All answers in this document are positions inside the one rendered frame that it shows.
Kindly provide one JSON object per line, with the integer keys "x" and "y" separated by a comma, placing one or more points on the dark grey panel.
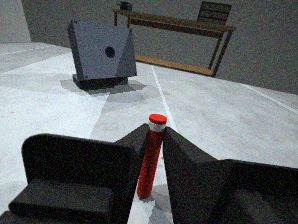
{"x": 103, "y": 54}

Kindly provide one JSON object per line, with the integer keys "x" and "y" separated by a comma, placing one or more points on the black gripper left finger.
{"x": 115, "y": 165}

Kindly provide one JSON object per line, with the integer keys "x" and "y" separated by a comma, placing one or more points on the red peg with white band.
{"x": 157, "y": 124}

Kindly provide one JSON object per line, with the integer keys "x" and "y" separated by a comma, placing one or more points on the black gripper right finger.
{"x": 200, "y": 186}

